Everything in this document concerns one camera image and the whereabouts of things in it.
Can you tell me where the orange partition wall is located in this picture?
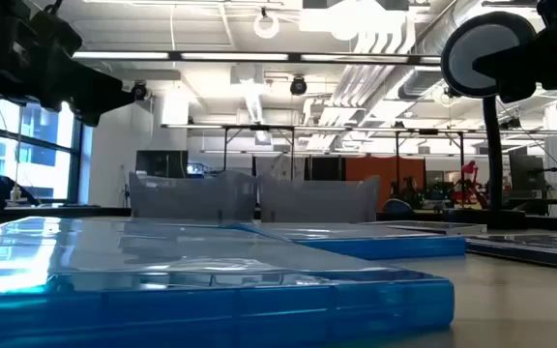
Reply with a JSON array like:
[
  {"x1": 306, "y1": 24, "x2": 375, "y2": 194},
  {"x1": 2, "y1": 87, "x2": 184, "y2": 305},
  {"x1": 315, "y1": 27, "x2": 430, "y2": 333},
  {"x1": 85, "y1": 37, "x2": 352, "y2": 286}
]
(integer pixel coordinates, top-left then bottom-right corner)
[{"x1": 345, "y1": 155, "x2": 426, "y2": 212}]

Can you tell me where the blue ball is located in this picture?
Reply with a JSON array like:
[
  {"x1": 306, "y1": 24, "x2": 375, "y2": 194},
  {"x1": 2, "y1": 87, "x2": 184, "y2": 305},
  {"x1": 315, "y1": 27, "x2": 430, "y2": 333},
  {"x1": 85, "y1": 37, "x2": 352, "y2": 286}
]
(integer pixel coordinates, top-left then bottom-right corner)
[{"x1": 383, "y1": 197, "x2": 413, "y2": 217}]

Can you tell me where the red machine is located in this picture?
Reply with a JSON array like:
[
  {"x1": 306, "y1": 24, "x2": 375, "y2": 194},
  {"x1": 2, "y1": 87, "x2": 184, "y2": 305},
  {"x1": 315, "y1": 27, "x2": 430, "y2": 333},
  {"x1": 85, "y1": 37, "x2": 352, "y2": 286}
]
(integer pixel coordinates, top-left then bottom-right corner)
[{"x1": 452, "y1": 160, "x2": 484, "y2": 207}]

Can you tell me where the grey translucent plastic bin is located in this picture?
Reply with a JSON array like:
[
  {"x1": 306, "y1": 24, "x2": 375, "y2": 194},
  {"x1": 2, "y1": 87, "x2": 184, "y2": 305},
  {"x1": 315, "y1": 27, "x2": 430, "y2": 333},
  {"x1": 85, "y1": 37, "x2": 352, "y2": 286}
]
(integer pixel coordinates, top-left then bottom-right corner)
[
  {"x1": 258, "y1": 174, "x2": 381, "y2": 224},
  {"x1": 129, "y1": 169, "x2": 259, "y2": 223}
]

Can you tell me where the black aluminium table frame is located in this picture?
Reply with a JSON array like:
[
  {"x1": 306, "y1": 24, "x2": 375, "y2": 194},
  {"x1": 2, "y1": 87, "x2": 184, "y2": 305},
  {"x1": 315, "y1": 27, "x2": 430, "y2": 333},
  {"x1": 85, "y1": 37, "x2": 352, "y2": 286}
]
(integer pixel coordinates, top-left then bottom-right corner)
[{"x1": 0, "y1": 205, "x2": 557, "y2": 232}]

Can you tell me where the black rig frame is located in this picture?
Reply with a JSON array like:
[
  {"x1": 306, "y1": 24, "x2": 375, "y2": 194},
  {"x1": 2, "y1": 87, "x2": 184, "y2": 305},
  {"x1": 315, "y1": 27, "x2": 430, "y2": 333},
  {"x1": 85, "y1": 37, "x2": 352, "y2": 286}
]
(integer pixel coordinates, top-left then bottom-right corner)
[
  {"x1": 394, "y1": 128, "x2": 466, "y2": 194},
  {"x1": 222, "y1": 124, "x2": 296, "y2": 181}
]

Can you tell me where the black monitor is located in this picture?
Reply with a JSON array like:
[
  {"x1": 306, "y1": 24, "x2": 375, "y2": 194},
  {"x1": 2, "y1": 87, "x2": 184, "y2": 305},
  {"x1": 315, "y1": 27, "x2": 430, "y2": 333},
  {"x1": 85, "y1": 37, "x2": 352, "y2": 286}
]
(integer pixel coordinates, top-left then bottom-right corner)
[{"x1": 509, "y1": 154, "x2": 546, "y2": 193}]

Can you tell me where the white ring light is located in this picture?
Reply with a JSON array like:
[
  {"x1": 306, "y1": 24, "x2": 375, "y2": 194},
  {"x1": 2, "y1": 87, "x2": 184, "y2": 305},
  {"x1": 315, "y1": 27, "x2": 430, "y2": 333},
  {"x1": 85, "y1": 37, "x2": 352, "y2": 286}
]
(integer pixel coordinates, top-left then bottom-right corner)
[{"x1": 252, "y1": 10, "x2": 280, "y2": 40}]

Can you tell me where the black jewel case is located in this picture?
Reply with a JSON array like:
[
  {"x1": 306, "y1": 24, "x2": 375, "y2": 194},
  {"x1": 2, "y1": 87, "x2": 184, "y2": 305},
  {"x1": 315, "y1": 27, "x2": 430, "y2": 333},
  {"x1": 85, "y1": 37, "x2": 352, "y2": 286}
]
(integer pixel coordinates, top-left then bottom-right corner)
[{"x1": 465, "y1": 232, "x2": 557, "y2": 273}]

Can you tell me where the black desk lamp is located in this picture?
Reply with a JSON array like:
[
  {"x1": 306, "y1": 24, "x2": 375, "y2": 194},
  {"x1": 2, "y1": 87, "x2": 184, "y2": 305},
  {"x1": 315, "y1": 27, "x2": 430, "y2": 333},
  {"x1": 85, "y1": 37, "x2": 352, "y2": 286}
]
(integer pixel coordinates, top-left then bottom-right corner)
[{"x1": 440, "y1": 10, "x2": 539, "y2": 231}]

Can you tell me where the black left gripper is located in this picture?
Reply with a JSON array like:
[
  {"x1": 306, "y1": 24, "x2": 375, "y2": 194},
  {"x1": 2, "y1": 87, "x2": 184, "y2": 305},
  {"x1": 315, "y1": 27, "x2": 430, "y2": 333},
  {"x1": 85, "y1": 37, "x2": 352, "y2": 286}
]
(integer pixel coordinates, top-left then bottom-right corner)
[{"x1": 0, "y1": 0, "x2": 135, "y2": 129}]

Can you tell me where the long ceiling light bar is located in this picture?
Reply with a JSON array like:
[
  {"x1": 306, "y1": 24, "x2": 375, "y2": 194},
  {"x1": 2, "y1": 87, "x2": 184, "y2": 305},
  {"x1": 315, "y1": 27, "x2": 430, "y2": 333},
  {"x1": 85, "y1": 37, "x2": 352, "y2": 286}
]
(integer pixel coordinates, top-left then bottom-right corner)
[{"x1": 73, "y1": 50, "x2": 442, "y2": 67}]

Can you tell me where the blue jewel case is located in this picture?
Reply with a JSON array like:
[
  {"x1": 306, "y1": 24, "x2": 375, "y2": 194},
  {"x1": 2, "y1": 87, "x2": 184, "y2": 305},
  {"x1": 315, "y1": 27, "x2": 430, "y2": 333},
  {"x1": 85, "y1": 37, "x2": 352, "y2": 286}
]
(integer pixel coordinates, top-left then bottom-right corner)
[
  {"x1": 0, "y1": 216, "x2": 455, "y2": 348},
  {"x1": 239, "y1": 220, "x2": 467, "y2": 261}
]

